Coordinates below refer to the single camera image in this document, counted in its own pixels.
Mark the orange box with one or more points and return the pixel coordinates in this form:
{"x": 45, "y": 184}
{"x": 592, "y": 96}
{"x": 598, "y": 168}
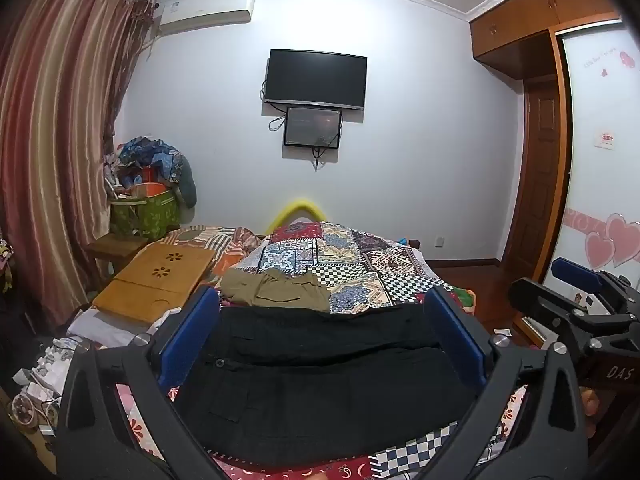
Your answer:
{"x": 147, "y": 190}

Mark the white wall socket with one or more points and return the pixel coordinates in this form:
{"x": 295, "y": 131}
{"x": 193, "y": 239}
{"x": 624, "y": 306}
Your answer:
{"x": 439, "y": 241}

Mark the pile of white chargers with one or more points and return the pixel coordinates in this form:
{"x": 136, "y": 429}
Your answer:
{"x": 47, "y": 365}

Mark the small black wall monitor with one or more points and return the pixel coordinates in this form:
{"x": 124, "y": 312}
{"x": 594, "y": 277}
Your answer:
{"x": 312, "y": 127}

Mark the wooden lap desk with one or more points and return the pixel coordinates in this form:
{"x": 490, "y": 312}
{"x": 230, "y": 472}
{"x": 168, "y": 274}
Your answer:
{"x": 150, "y": 280}

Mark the orange garment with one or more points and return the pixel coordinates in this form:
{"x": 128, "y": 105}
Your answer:
{"x": 591, "y": 410}

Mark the white paper scrap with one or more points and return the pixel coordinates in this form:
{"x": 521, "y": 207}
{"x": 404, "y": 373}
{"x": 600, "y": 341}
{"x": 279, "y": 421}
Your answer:
{"x": 502, "y": 332}

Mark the olive folded pants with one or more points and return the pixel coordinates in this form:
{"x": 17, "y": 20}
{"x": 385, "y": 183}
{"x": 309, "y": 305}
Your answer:
{"x": 280, "y": 292}

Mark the patchwork patterned blanket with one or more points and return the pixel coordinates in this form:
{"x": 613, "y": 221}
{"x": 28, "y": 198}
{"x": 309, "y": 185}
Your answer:
{"x": 350, "y": 260}

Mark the orange striped bedding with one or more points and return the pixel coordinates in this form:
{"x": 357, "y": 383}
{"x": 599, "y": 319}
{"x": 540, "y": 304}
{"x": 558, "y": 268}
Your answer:
{"x": 225, "y": 250}

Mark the wooden overhead cabinet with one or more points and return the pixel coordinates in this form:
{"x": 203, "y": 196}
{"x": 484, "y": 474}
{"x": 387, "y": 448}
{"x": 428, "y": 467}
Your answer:
{"x": 520, "y": 30}

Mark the yellow foam bed guard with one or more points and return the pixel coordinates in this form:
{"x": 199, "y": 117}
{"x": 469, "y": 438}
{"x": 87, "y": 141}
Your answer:
{"x": 300, "y": 205}

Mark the white red floral bedsheet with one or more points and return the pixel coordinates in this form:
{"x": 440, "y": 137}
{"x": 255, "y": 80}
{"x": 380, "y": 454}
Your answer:
{"x": 140, "y": 425}

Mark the wooden stool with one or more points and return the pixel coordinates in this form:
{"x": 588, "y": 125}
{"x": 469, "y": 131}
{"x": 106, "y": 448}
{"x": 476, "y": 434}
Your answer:
{"x": 115, "y": 247}

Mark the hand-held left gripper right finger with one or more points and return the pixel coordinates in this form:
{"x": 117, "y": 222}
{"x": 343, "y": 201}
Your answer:
{"x": 457, "y": 332}

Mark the green storage bag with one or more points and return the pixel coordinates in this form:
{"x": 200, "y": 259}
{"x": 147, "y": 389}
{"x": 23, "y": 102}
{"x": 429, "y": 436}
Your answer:
{"x": 150, "y": 215}

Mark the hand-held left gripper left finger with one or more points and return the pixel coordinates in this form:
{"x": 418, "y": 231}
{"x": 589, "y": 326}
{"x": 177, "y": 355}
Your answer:
{"x": 192, "y": 330}

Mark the black wall television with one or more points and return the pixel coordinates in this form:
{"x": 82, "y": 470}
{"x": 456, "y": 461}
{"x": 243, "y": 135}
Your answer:
{"x": 315, "y": 77}

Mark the black pants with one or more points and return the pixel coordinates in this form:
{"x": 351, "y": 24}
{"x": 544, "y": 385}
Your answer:
{"x": 320, "y": 385}

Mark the white folded cloth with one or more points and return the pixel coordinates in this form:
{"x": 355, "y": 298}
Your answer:
{"x": 100, "y": 327}

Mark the magenta folded garment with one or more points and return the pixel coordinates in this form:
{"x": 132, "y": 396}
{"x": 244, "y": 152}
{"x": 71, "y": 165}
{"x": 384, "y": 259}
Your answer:
{"x": 226, "y": 299}

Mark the pile of colourful clothes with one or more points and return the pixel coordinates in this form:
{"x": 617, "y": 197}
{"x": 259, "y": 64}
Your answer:
{"x": 150, "y": 152}

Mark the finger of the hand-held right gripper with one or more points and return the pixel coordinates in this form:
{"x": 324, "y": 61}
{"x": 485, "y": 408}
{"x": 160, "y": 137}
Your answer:
{"x": 575, "y": 270}
{"x": 540, "y": 300}

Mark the striped red curtain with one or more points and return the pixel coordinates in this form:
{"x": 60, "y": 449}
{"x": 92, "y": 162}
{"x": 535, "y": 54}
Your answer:
{"x": 50, "y": 135}

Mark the white air conditioner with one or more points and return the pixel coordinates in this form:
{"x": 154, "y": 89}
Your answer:
{"x": 210, "y": 12}

